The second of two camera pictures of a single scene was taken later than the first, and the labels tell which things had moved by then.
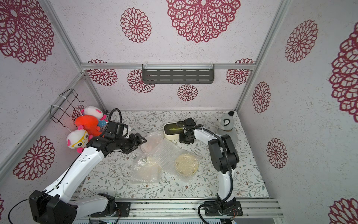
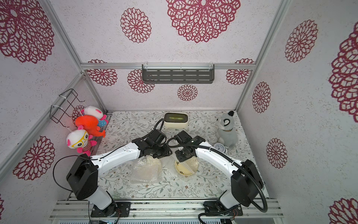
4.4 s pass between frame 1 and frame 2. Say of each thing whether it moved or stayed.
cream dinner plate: stayed
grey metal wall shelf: stayed
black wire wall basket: stayed
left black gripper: moved
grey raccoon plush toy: stayed
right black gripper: moved
